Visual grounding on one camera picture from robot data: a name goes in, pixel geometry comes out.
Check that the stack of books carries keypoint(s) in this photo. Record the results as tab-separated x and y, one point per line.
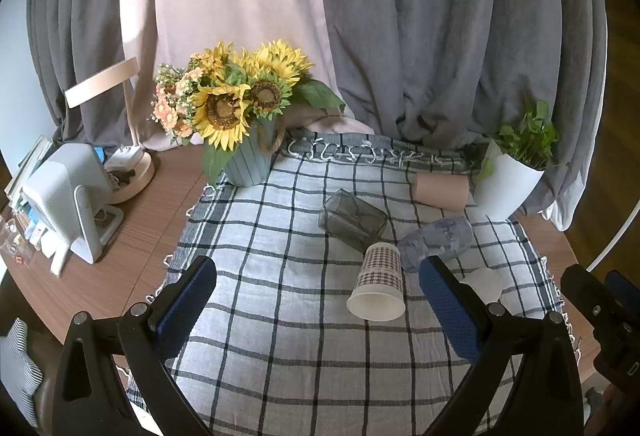
22	196

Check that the green leafy plant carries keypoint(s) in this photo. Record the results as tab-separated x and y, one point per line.
530	139

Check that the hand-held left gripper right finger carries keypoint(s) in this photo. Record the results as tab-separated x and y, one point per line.
450	311

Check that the checked paper cup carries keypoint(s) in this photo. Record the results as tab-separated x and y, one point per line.
380	276

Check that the grey curtain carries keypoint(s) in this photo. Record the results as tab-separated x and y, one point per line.
75	16
450	26

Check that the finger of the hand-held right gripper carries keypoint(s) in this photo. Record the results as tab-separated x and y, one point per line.
592	301
622	288

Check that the checked tablecloth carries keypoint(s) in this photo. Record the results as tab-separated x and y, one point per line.
295	296

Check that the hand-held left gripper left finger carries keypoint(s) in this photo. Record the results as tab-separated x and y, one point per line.
185	311

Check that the white desktop device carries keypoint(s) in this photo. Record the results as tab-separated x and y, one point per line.
60	188

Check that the pink cup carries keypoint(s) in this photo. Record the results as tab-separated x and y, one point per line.
440	192

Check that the clear bluish plastic cup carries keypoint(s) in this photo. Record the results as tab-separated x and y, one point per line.
440	238

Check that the white curved tube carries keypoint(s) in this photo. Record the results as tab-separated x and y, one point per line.
617	236

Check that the beige desk lamp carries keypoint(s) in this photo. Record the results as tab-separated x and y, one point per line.
132	176

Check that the sunflower bouquet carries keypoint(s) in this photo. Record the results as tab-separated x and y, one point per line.
222	109

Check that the white plant pot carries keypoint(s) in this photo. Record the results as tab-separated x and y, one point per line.
502	188

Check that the clear plastic box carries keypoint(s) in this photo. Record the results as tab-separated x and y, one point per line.
12	241

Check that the dark glass cup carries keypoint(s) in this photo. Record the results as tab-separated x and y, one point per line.
352	218

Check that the white translucent cup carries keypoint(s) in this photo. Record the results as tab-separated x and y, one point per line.
485	283

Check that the blue ribbed vase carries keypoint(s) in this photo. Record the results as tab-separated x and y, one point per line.
250	161

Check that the striped cushion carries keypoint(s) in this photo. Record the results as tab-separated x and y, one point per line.
17	366

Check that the white charger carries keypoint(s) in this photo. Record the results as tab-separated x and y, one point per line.
122	159

